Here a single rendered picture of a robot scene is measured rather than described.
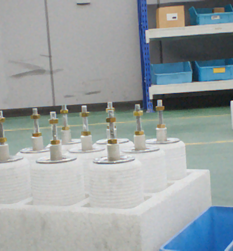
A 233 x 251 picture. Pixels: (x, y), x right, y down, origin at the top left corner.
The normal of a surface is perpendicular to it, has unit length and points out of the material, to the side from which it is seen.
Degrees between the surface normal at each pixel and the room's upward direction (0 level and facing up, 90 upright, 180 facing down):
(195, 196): 90
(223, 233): 88
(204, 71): 94
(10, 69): 90
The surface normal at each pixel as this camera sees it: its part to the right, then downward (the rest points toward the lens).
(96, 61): 0.03, 0.08
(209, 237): 0.90, -0.06
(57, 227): -0.43, 0.11
